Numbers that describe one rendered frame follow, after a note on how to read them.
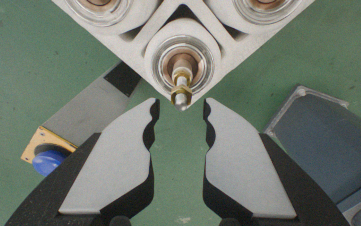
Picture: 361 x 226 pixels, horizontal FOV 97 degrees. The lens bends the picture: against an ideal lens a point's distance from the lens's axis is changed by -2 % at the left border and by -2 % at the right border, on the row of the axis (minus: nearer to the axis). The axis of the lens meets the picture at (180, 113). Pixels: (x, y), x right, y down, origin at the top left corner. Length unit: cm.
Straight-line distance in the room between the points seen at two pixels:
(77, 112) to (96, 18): 12
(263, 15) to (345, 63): 45
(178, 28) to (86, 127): 17
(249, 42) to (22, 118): 73
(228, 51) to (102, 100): 21
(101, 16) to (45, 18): 36
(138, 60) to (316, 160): 43
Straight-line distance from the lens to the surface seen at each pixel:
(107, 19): 21
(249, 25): 21
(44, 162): 24
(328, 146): 47
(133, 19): 21
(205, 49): 20
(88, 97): 29
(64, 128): 24
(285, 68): 54
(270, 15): 21
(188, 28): 20
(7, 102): 78
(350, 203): 43
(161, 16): 27
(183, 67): 18
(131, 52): 29
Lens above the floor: 45
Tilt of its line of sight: 57 degrees down
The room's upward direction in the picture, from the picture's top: 177 degrees counter-clockwise
